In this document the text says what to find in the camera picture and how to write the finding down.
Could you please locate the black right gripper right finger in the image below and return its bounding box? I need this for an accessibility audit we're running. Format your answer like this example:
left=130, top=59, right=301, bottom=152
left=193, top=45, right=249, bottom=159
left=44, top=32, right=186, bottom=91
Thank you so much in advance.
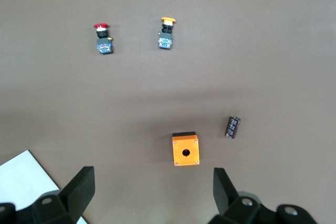
left=209, top=167, right=277, bottom=224

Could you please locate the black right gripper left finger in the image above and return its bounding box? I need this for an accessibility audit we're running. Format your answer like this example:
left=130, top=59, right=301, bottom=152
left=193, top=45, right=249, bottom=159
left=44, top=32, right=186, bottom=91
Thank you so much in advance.
left=32, top=166, right=96, bottom=224

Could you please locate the red push button switch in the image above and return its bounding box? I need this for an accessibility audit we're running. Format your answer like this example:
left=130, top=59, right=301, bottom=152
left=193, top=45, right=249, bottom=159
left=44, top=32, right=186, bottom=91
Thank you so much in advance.
left=92, top=22, right=115, bottom=55

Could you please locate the white drawer cabinet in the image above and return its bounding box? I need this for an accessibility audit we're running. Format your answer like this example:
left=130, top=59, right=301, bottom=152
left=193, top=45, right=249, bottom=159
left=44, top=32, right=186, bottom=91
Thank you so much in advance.
left=0, top=150, right=89, bottom=224

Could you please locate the black cylindrical capacitor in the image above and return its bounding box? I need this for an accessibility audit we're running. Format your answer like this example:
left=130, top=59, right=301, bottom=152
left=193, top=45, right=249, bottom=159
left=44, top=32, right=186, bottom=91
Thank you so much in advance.
left=224, top=115, right=242, bottom=140

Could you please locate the orange button enclosure box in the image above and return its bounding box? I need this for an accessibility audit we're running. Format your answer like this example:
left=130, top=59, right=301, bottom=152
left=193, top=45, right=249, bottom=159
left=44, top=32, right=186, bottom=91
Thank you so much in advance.
left=171, top=131, right=201, bottom=167

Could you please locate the orange push button switch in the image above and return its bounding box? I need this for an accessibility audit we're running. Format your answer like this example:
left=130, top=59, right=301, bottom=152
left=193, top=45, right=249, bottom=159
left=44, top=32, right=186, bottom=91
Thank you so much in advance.
left=157, top=16, right=177, bottom=51

